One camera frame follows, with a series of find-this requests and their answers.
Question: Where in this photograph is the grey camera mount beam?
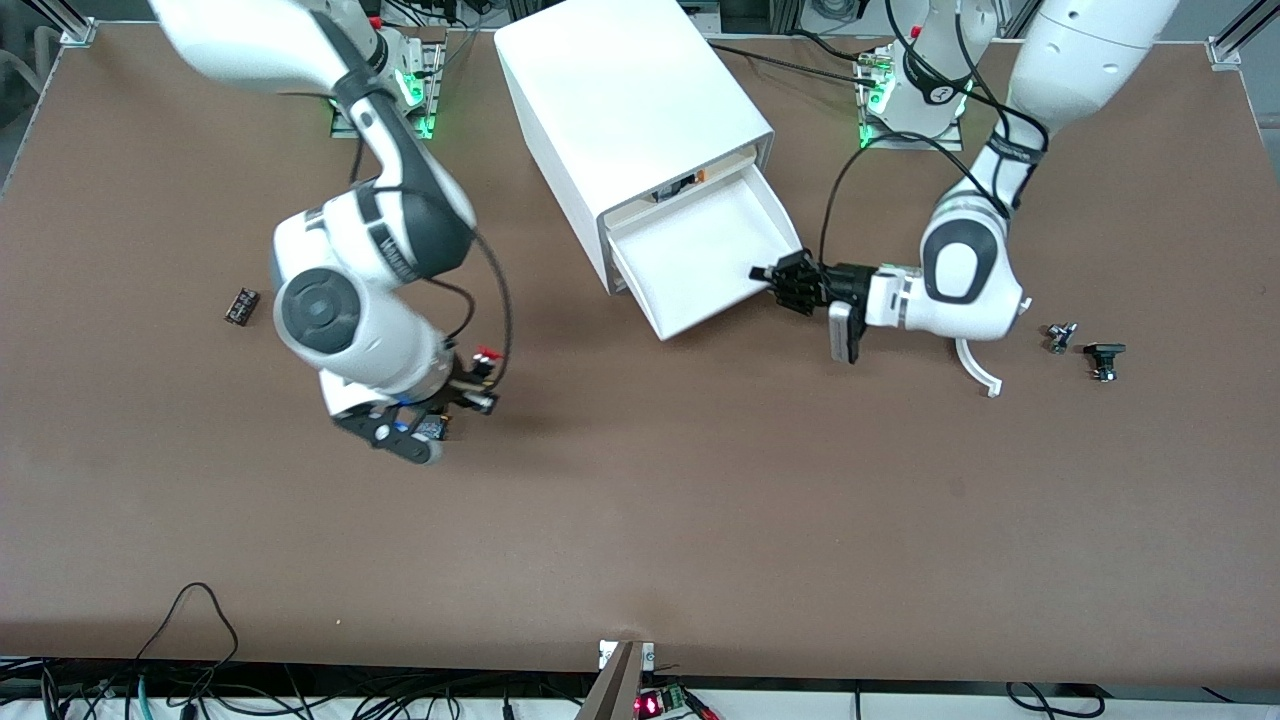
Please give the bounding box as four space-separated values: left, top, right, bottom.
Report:
573 643 646 720

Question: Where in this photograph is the white curved plastic arc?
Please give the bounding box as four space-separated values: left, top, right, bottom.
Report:
955 338 1004 399

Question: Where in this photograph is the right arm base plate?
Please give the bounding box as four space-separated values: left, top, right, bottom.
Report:
330 38 447 140

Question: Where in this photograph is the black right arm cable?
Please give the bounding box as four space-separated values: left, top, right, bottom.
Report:
350 130 514 391

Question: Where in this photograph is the aluminium frame profile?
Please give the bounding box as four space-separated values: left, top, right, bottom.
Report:
28 0 98 48
1205 0 1280 67

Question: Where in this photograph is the small black orange module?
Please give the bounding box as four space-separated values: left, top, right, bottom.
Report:
650 165 704 201

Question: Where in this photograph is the black button part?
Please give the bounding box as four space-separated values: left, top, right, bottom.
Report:
1083 342 1128 383

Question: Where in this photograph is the circuit board with red light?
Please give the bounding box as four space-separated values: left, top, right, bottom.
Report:
634 684 693 719

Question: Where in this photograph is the black cabinet cable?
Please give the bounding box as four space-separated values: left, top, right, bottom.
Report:
700 38 883 91

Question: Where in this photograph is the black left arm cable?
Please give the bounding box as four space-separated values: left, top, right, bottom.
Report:
820 0 1051 266

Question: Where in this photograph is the black looped table cable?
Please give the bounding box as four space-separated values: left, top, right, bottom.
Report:
135 582 241 663

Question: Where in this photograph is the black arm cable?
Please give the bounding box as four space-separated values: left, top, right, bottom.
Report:
820 0 1051 266
350 130 514 391

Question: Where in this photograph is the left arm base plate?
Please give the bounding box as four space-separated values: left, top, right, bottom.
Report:
857 50 966 152

